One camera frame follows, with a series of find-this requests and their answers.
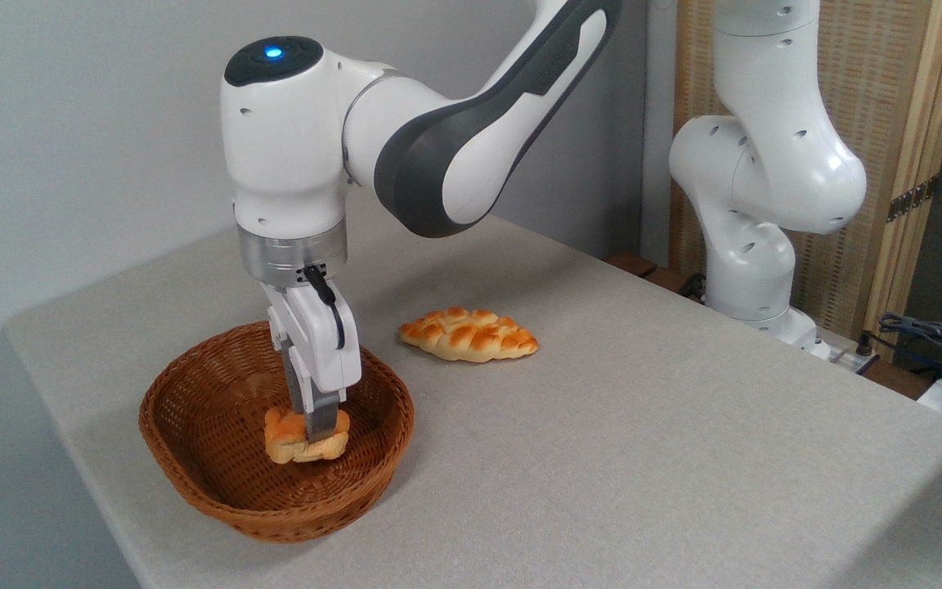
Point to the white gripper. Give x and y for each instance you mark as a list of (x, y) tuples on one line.
[(324, 343)]

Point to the round knotted bread roll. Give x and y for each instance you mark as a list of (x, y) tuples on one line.
[(284, 442)]

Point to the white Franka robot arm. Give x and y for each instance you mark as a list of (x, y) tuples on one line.
[(291, 164)]

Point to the brown wicker basket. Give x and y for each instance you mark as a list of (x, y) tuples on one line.
[(217, 425)]

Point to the long braided bread loaf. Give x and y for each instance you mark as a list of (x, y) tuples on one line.
[(467, 335)]

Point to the brown wooden block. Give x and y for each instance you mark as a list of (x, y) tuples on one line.
[(630, 263)]

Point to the white power strip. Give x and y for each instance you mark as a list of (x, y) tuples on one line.
[(843, 357)]

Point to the dark metal screen hinge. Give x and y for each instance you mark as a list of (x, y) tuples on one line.
[(912, 199)]

